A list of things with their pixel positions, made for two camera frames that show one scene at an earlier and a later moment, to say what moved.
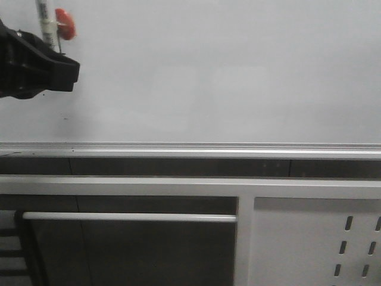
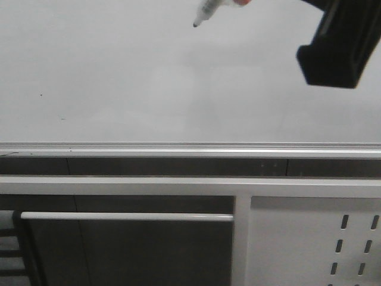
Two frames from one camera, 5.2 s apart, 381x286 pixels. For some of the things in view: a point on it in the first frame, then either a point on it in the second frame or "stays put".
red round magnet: [66, 26] to [242, 2]
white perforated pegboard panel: [297, 241] stays put
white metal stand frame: [245, 188] stays put
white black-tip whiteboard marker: [49, 27] to [207, 9]
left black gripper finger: [13, 267] stays put
